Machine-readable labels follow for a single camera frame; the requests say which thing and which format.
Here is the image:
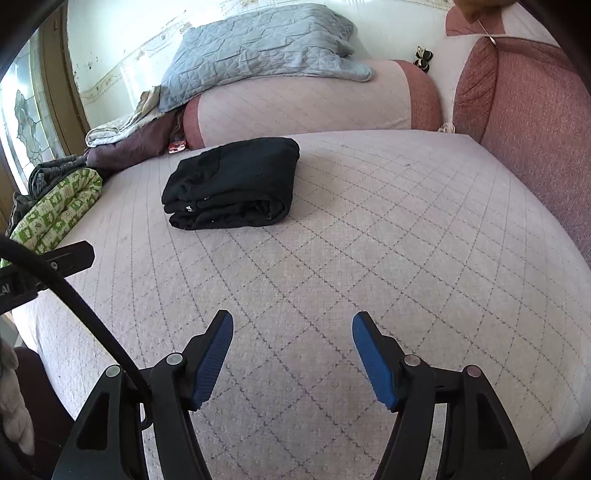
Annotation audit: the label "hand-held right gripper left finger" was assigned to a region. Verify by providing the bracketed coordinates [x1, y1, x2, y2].
[51, 309, 234, 480]

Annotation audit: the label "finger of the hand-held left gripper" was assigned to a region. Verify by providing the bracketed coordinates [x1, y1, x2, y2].
[45, 240, 96, 278]

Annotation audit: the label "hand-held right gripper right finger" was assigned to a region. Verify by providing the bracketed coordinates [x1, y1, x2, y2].
[352, 311, 533, 480]

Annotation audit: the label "black pants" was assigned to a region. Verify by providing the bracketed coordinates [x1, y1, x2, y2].
[161, 137, 302, 230]

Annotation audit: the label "person's left hand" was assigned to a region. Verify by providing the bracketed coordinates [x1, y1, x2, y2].
[0, 338, 36, 456]

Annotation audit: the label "green patterned cloth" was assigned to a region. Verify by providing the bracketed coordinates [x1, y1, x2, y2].
[9, 167, 103, 254]

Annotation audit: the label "grey plaid cloth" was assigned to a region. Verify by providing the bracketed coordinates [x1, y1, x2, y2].
[14, 156, 88, 222]

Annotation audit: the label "purple folded cloth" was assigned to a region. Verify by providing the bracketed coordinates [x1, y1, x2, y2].
[85, 113, 185, 169]

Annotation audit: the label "pink quilted sofa bed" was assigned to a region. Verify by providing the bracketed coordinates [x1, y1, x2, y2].
[11, 129, 591, 480]

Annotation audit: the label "beige folded cloth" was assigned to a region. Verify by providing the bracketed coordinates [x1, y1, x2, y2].
[85, 88, 162, 148]

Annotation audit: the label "wooden glass door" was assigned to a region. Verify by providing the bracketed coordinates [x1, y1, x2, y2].
[0, 9, 90, 227]

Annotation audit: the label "pink bolster cushion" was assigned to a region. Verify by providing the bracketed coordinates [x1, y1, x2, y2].
[183, 58, 444, 149]

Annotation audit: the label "grey-blue quilted blanket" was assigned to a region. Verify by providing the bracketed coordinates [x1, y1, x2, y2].
[158, 4, 373, 113]

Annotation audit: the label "red backrest cushion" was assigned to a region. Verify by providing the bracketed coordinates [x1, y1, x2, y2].
[452, 36, 591, 264]

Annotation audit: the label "black hair clip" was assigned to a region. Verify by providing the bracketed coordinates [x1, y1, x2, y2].
[413, 45, 434, 75]

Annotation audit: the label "brown cloth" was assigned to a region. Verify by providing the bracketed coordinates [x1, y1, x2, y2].
[455, 0, 518, 24]

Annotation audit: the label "pink and white pillow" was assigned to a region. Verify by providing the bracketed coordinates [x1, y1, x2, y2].
[444, 4, 564, 47]

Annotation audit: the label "black cable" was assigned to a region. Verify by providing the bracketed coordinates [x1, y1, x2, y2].
[0, 237, 153, 428]

